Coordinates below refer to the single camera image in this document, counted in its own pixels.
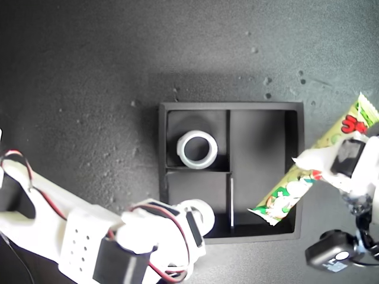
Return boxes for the red black arm wires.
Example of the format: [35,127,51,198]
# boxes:
[0,150,70,221]

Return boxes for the thin black white cable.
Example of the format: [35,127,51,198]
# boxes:
[0,232,35,284]

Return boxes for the black camera cable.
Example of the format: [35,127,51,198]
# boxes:
[351,206,379,266]

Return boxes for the black tray with wells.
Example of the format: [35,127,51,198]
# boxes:
[158,101,306,245]

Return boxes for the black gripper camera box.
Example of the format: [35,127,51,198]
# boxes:
[304,228,356,272]

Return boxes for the snack bar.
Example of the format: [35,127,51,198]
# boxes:
[246,92,379,228]

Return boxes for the large white tape roll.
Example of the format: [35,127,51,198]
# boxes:
[176,129,219,170]

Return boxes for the red black gripper wires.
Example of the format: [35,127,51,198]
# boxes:
[105,203,192,282]

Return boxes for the small white tape roll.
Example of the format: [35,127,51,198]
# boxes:
[179,198,216,238]

